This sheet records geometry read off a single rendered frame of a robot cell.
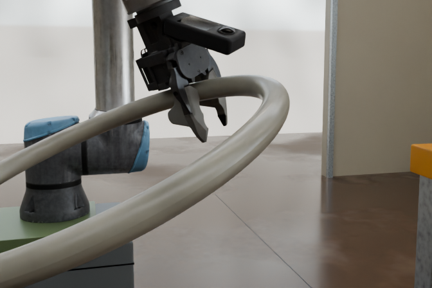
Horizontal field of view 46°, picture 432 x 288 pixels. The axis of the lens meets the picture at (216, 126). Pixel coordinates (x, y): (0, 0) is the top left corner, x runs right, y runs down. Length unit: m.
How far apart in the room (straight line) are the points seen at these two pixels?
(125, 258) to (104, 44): 0.57
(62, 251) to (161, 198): 0.08
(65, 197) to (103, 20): 0.49
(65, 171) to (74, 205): 0.10
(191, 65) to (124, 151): 0.70
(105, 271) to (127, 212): 0.99
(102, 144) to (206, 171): 1.02
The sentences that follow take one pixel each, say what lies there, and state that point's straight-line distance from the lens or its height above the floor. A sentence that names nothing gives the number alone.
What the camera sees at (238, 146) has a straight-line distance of 0.43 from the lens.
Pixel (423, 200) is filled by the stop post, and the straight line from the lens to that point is 1.53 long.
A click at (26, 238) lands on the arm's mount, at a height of 0.88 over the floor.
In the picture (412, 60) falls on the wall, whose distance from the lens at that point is 6.50.
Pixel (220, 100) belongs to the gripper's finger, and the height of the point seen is 1.25.
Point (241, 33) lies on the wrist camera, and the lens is 0.72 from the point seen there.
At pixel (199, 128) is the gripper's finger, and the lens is 0.76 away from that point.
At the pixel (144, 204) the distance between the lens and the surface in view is 0.39.
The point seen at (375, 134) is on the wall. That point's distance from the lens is 6.30.
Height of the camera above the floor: 1.30
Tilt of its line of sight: 7 degrees down
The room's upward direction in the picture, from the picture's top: straight up
